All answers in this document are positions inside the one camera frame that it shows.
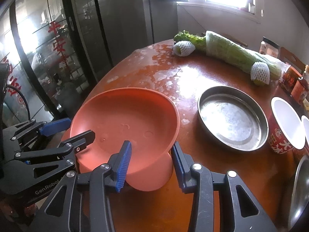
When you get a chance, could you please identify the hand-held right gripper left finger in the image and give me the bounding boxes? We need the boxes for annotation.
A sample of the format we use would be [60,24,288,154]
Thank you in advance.
[28,140,133,232]

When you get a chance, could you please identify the red paper noodle cup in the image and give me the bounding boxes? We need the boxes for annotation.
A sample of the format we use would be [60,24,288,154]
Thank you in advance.
[267,97,306,155]

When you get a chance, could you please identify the brown sauce bottle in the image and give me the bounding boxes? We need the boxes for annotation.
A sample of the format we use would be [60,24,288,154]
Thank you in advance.
[291,76,309,105]

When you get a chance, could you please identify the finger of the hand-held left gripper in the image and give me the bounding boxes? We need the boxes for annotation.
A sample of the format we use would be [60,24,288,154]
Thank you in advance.
[10,118,72,143]
[14,130,96,172]

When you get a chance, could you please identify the glass door with red characters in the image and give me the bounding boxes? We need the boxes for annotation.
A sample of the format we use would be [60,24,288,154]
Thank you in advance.
[0,0,98,126]

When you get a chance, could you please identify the round steel plate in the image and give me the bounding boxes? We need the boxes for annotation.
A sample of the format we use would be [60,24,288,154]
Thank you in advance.
[197,86,269,152]

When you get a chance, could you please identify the curved-back wooden chair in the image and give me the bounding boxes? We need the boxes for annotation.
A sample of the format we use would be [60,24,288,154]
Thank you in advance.
[222,32,249,48]

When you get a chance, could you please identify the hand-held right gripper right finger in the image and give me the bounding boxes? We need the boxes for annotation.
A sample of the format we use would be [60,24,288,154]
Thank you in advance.
[171,141,278,232]

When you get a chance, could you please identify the wrapped green leafy vegetable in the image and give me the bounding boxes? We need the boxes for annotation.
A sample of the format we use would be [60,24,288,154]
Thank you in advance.
[174,30,290,81]

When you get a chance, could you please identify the fruit in white foam net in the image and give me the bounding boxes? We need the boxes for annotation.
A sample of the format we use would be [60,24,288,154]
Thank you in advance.
[250,61,270,86]
[172,41,196,57]

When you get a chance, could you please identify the black-lidded clear jar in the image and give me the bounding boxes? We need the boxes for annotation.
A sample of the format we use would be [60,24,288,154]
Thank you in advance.
[259,36,281,59]

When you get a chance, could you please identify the red sauce jar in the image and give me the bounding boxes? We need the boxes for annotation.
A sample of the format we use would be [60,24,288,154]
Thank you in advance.
[279,65,300,94]

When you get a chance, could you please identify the white plastic bowl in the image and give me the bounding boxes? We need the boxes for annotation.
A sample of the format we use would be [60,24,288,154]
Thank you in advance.
[301,115,309,148]

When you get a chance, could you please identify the black cable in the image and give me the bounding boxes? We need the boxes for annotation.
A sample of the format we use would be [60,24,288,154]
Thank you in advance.
[7,84,31,122]

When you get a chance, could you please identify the grey refrigerator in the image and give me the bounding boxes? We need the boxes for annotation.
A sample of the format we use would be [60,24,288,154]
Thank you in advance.
[70,0,178,84]

